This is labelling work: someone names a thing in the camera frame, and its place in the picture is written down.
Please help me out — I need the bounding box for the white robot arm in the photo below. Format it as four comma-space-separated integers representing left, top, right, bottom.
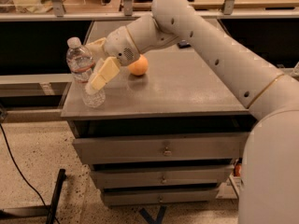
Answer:
88, 0, 299, 224

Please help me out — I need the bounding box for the metal shelf rail frame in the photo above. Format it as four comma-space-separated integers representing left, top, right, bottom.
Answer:
0, 0, 299, 21

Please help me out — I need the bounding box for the top grey drawer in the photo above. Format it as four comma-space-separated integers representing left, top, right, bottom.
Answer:
73, 133, 249, 164

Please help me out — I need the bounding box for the grey drawer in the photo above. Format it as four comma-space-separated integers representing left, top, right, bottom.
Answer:
73, 133, 249, 164
91, 165, 233, 189
101, 188, 219, 206

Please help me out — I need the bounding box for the clear plastic water bottle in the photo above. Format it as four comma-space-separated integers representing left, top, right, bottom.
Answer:
66, 37, 106, 108

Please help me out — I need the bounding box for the cardboard box with groceries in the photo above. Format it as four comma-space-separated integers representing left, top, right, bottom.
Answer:
217, 159, 242, 199

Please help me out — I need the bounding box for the dark blue snack packet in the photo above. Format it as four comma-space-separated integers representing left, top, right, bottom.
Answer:
178, 40, 191, 49

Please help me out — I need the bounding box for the middle grey drawer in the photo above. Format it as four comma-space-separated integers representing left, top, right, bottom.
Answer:
91, 165, 233, 189

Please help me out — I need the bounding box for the orange fruit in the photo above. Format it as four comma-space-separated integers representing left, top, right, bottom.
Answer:
127, 55, 149, 76

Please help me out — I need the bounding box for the grey metal drawer cabinet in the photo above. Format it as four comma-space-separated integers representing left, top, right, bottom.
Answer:
60, 18, 260, 207

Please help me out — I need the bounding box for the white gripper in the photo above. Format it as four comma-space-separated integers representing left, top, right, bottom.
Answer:
85, 26, 140, 95

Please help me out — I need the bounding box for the black metal floor stand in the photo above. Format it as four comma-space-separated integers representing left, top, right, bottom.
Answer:
0, 168, 67, 224

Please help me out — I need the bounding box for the bottom grey drawer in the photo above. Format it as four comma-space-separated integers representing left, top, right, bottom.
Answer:
101, 188, 219, 206

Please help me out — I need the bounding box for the black floor cable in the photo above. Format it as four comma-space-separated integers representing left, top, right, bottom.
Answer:
0, 123, 62, 224

